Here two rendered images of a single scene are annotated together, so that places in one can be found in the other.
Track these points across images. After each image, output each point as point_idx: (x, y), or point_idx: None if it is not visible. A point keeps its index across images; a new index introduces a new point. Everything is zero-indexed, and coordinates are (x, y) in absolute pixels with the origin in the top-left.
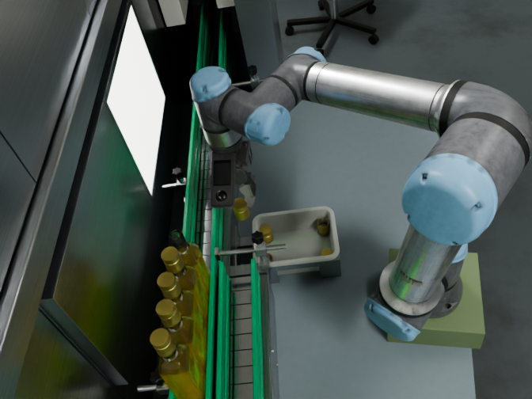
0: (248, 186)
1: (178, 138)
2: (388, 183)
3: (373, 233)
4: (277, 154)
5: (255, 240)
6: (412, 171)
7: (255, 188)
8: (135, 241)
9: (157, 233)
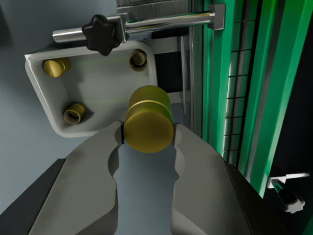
0: (36, 230)
1: None
2: (29, 162)
3: (25, 105)
4: (148, 193)
5: (102, 18)
6: None
7: (12, 206)
8: None
9: (298, 101)
